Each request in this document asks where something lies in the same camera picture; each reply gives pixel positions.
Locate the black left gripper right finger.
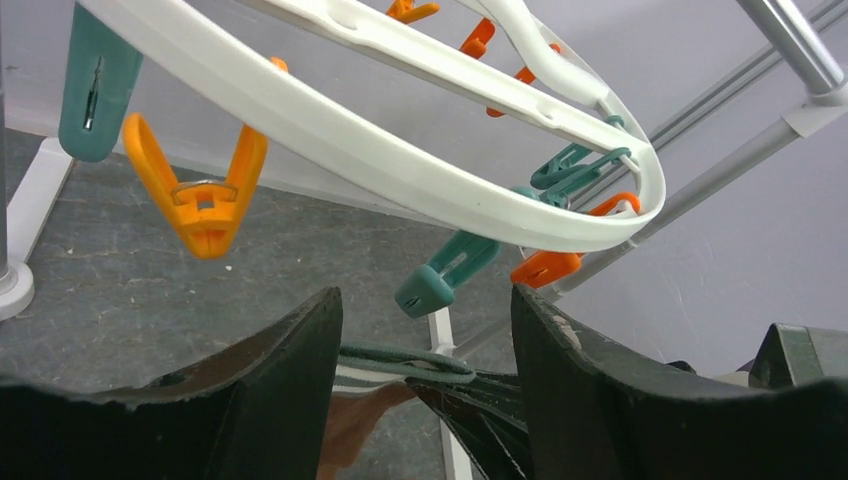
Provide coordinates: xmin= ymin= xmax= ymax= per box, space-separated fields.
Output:
xmin=511 ymin=285 xmax=847 ymax=479

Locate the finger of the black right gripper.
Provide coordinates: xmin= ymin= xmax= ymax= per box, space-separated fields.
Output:
xmin=407 ymin=374 xmax=530 ymax=479

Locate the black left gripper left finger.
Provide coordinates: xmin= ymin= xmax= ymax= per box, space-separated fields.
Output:
xmin=1 ymin=287 xmax=343 ymax=479

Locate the brown striped-cuff sock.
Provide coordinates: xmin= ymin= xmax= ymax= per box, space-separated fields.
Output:
xmin=316 ymin=342 xmax=477 ymax=479

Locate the orange right front clip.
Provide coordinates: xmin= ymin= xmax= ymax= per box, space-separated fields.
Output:
xmin=510 ymin=192 xmax=641 ymax=288

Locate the orange clip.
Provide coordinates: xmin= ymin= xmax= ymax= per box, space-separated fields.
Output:
xmin=510 ymin=192 xmax=641 ymax=288
xmin=121 ymin=56 xmax=290 ymax=261

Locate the teal front clip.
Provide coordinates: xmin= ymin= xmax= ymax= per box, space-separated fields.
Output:
xmin=394 ymin=230 xmax=501 ymax=318

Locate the teal clip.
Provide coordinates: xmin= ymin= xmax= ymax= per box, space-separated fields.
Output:
xmin=58 ymin=4 xmax=143 ymax=162
xmin=394 ymin=230 xmax=501 ymax=318

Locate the white round clip hanger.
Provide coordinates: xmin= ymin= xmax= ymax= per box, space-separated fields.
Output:
xmin=87 ymin=1 xmax=666 ymax=252

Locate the teal left clip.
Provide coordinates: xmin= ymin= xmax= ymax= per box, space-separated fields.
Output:
xmin=58 ymin=4 xmax=143 ymax=162

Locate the white metal drying rack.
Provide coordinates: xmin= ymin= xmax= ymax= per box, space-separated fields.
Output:
xmin=0 ymin=0 xmax=848 ymax=480

